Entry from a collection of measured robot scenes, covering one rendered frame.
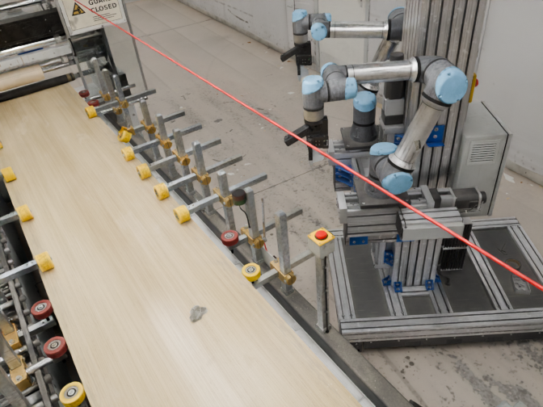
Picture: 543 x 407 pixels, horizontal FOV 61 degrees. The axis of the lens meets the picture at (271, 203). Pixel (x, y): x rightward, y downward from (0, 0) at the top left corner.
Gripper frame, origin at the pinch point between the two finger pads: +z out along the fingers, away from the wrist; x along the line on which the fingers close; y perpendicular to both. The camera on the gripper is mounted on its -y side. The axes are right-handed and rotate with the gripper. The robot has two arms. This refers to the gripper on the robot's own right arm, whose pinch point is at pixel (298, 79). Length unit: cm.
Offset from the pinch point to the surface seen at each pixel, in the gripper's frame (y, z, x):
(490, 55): 156, 45, 123
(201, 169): -55, 31, -34
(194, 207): -56, 36, -60
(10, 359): -115, 40, -138
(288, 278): -12, 49, -98
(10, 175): -169, 37, -16
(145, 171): -88, 36, -24
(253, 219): -26, 33, -75
